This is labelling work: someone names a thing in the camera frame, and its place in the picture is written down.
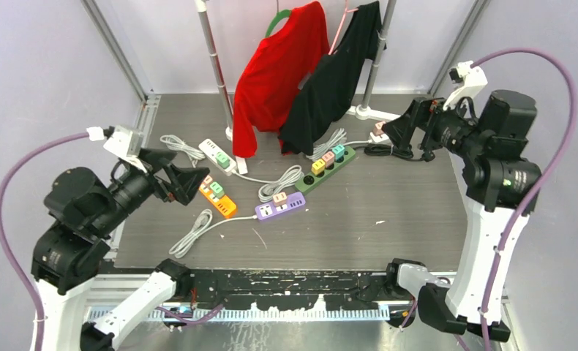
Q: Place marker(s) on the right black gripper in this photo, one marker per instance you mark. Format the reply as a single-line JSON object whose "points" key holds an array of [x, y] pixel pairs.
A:
{"points": [[425, 113]]}

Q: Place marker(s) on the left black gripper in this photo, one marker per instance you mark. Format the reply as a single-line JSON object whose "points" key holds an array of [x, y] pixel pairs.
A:
{"points": [[185, 180]]}

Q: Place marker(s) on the teal plug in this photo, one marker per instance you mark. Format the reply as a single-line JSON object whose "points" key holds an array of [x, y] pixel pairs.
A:
{"points": [[339, 152]]}

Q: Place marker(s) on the pink plug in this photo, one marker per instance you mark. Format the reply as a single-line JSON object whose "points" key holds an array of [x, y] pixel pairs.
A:
{"points": [[328, 158], [207, 181], [378, 129], [279, 199]]}

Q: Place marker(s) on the yellow plug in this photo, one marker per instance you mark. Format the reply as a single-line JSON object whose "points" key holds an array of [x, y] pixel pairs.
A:
{"points": [[318, 167]]}

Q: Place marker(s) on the purple power strip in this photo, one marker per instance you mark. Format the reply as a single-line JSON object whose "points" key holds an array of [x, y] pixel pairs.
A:
{"points": [[272, 209]]}

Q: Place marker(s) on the green power strip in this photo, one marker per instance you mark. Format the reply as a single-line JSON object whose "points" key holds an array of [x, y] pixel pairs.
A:
{"points": [[309, 182]]}

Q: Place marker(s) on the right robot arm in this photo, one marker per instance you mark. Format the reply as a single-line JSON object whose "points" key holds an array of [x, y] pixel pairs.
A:
{"points": [[497, 178]]}

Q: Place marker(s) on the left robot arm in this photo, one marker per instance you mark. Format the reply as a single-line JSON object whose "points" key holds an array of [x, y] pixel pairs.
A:
{"points": [[68, 256]]}

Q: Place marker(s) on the pink plug on orange strip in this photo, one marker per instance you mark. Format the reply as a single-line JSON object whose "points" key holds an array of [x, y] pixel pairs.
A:
{"points": [[207, 181]]}

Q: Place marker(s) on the pink plug on white strip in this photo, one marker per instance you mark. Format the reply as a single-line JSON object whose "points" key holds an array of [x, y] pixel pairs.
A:
{"points": [[378, 129]]}

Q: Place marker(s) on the green plug on white strip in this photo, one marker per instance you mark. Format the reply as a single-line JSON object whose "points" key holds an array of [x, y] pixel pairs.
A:
{"points": [[223, 161]]}

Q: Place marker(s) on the right white power strip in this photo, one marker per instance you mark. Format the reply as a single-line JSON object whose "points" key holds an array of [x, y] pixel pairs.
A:
{"points": [[378, 139]]}

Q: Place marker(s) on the white power strip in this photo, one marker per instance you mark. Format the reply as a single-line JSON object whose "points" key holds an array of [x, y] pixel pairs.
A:
{"points": [[209, 149], [378, 139]]}

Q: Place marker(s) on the left white power strip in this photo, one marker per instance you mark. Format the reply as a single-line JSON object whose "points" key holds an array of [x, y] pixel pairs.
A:
{"points": [[209, 149]]}

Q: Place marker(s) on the orange power strip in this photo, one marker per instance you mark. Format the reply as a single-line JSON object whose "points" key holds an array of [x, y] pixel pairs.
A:
{"points": [[226, 207]]}

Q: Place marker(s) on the clothes rack right pole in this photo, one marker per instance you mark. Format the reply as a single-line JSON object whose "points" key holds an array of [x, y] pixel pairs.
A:
{"points": [[363, 111]]}

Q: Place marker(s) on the clothes rack pole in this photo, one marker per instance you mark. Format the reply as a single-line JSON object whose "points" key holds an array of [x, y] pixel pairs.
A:
{"points": [[363, 111], [201, 8]]}

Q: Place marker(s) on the clothes rack left pole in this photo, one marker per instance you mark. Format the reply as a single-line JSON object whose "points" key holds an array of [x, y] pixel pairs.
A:
{"points": [[201, 8]]}

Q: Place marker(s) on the black shirt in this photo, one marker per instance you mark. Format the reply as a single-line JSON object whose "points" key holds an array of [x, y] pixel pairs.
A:
{"points": [[327, 94]]}

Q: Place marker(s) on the red shirt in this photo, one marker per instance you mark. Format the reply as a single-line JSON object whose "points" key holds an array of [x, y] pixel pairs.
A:
{"points": [[270, 82]]}

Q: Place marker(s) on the pink hanger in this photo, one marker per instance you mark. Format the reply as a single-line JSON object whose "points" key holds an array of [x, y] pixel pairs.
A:
{"points": [[346, 11]]}

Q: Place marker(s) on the green hanger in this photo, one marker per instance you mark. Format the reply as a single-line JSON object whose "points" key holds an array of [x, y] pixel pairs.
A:
{"points": [[281, 15]]}

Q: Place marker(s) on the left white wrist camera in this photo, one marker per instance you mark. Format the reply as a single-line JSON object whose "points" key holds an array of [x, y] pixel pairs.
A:
{"points": [[126, 143]]}

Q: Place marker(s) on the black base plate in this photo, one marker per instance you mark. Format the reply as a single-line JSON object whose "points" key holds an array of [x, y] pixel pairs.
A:
{"points": [[290, 290]]}

